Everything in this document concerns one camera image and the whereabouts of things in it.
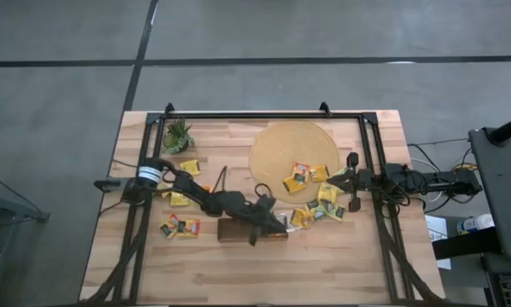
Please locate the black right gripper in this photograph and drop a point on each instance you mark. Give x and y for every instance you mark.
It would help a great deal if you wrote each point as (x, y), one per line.
(359, 181)

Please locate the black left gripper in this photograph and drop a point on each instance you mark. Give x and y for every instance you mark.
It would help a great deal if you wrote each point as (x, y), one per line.
(257, 211)

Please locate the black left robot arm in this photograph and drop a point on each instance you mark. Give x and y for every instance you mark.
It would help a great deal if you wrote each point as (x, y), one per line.
(195, 194)

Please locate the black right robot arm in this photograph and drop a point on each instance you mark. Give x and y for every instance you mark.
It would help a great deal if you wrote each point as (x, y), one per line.
(425, 183)

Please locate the pile of packets right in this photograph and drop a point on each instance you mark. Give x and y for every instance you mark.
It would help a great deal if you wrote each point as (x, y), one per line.
(327, 194)

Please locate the wooden three-compartment tray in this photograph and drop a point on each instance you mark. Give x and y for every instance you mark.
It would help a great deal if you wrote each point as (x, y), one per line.
(231, 232)

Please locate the round woven tan placemat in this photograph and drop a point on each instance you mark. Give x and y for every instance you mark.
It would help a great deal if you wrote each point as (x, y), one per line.
(280, 149)

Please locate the white paper sheet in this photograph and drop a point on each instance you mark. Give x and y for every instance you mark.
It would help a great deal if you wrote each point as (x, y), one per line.
(436, 228)

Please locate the small potted succulent plant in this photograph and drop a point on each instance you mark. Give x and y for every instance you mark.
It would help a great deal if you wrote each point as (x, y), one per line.
(178, 137)

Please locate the black shelf bar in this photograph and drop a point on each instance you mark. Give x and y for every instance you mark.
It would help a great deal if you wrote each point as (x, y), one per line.
(464, 244)

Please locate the white bottle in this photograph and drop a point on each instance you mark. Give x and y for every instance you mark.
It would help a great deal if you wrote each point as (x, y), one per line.
(477, 224)

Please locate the dark metal side stand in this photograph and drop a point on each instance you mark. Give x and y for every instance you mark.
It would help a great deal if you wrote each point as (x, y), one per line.
(7, 209)

